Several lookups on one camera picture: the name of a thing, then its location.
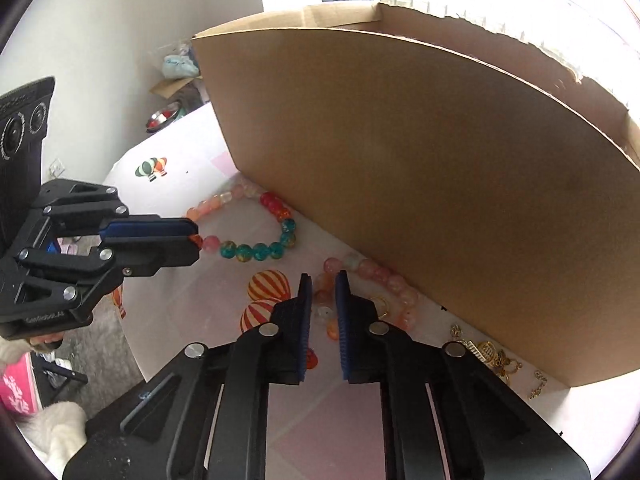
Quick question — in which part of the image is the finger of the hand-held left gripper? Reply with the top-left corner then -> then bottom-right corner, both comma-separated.
35,179 -> 201,242
17,235 -> 203,323

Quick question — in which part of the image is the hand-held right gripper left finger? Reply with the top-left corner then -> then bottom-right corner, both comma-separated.
62,272 -> 313,480

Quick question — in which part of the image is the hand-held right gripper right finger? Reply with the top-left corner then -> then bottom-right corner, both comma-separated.
334,270 -> 593,480

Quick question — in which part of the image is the pink orange bead bracelet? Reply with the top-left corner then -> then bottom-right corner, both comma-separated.
312,255 -> 420,341

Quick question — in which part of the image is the multicolour bead bracelet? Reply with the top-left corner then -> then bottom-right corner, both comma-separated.
186,185 -> 298,262

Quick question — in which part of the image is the group of small gold charms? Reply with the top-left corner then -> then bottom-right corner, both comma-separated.
371,296 -> 549,401

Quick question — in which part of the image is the large cardboard box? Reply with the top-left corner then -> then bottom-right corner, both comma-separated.
191,1 -> 640,388

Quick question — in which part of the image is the person's left forearm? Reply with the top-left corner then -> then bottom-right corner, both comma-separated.
0,341 -> 31,367

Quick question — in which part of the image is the person's left hand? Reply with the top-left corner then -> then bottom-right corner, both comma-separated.
29,334 -> 65,352

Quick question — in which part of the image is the steel pot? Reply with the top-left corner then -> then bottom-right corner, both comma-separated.
145,102 -> 183,133

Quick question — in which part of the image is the black metal stool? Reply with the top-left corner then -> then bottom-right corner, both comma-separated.
42,357 -> 88,401

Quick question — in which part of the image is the pale blue plastic bag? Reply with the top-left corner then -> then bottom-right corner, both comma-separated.
162,54 -> 198,78

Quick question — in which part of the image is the pink printed box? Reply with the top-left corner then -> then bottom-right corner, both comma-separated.
0,355 -> 43,416

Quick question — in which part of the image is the person's torso in white sweater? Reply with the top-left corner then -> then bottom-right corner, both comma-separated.
20,402 -> 88,471

